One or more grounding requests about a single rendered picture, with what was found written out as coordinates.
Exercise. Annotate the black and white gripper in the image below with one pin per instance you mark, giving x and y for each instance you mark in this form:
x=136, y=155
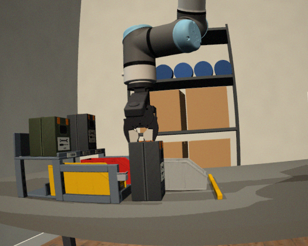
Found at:
x=149, y=120

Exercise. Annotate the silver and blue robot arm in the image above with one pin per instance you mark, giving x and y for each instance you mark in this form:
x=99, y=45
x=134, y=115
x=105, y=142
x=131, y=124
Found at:
x=142, y=44

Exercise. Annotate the yellow vertical bar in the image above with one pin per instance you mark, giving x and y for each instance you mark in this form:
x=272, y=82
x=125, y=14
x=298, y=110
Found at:
x=215, y=187

